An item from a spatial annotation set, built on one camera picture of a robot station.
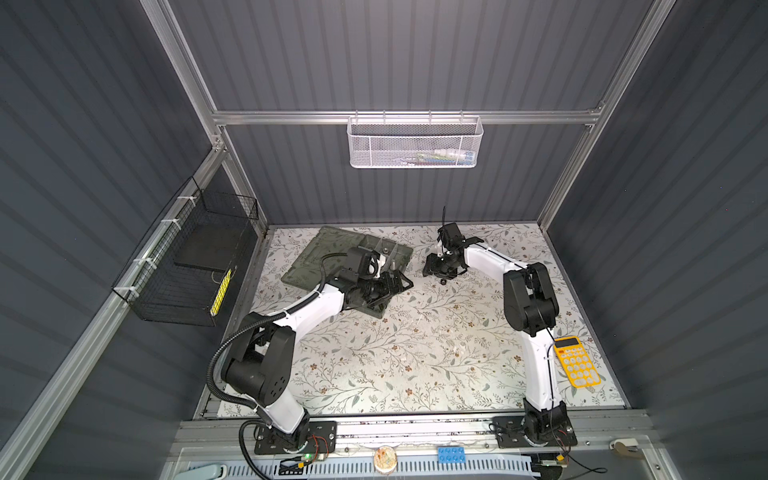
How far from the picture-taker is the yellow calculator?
0.83 m

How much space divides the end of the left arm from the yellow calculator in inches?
19.6

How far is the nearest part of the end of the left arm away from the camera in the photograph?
0.71 meters
